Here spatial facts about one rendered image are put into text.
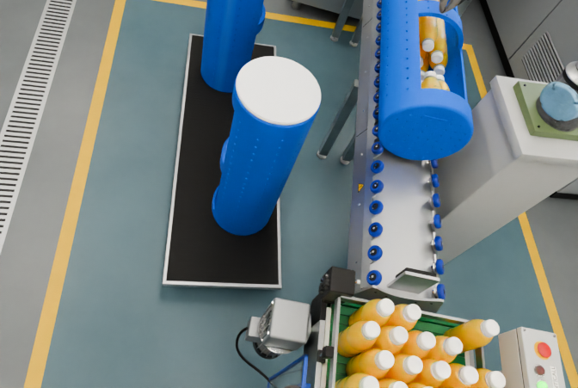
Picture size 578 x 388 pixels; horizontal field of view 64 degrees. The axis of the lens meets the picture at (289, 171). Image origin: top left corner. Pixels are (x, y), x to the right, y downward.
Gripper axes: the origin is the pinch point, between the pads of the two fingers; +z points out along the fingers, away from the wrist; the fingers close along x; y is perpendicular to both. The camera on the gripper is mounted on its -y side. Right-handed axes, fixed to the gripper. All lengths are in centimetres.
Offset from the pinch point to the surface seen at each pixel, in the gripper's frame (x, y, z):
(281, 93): 46, -32, 22
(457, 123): -6.1, -39.6, 7.8
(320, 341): 22, -102, 37
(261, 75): 53, -27, 22
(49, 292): 120, -80, 125
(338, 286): 22, -89, 26
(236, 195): 51, -43, 74
